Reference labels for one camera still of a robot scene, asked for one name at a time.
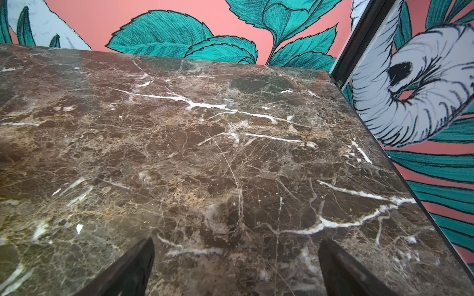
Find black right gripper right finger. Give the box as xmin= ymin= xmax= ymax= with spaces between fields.
xmin=318 ymin=239 xmax=397 ymax=296

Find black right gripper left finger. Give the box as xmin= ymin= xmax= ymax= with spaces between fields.
xmin=76 ymin=238 xmax=155 ymax=296

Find black enclosure corner post right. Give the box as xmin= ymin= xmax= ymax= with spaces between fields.
xmin=330 ymin=0 xmax=396 ymax=89

